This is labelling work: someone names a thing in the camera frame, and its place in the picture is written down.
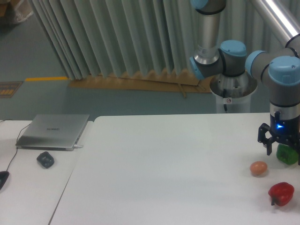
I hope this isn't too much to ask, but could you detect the black mouse cable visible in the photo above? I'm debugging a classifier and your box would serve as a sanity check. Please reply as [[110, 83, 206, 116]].
[[0, 119, 33, 172]]

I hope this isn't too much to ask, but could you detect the black small controller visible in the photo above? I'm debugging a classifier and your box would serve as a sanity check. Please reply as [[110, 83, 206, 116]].
[[37, 151, 55, 169]]

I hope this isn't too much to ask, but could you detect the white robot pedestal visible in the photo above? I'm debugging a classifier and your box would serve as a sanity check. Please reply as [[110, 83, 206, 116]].
[[210, 72, 257, 113]]

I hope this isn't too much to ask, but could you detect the silver laptop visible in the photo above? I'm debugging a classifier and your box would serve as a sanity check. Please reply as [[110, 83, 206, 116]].
[[16, 114, 89, 150]]

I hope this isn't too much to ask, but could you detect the brown egg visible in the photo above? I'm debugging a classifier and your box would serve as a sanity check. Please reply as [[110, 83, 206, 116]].
[[249, 161, 268, 176]]

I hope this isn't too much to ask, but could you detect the grey pleated curtain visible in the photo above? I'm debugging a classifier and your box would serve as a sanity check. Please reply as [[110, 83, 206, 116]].
[[30, 0, 300, 83]]

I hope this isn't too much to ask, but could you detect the red bell pepper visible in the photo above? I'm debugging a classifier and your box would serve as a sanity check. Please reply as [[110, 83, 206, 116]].
[[268, 182, 294, 206]]

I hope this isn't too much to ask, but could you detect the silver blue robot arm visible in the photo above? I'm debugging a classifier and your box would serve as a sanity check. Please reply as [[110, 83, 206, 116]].
[[190, 0, 300, 155]]

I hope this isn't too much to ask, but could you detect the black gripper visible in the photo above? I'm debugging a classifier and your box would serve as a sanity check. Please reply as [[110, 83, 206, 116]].
[[257, 115, 300, 165]]

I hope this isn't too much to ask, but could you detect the white usb plug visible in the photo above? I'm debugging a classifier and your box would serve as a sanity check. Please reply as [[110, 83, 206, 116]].
[[74, 145, 83, 149]]

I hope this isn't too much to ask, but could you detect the black computer mouse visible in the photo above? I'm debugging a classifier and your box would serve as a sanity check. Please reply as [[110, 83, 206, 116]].
[[0, 171, 10, 190]]

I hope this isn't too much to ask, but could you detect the green bell pepper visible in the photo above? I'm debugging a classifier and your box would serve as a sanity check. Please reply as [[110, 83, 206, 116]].
[[276, 144, 298, 165]]

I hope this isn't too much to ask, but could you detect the brown cardboard sheet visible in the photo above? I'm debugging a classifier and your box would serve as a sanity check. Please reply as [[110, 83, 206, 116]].
[[68, 68, 212, 98]]

